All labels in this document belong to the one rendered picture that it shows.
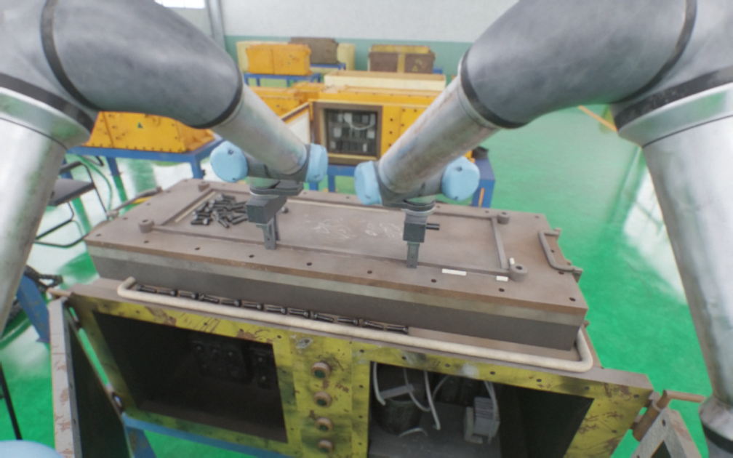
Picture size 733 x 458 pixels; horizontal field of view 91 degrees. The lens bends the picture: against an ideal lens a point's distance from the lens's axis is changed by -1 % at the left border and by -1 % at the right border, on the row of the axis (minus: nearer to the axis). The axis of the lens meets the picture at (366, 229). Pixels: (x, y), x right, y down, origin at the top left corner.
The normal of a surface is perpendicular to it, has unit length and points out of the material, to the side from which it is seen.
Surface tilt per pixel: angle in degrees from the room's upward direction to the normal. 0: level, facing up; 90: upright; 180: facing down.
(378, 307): 90
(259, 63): 90
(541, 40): 80
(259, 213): 90
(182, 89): 107
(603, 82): 121
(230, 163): 90
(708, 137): 69
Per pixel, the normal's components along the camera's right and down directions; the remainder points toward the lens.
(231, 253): 0.02, -0.87
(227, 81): 0.94, 0.17
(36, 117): 0.54, 0.70
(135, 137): -0.16, 0.49
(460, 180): 0.37, 0.47
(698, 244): -0.94, 0.18
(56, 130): 0.60, 0.76
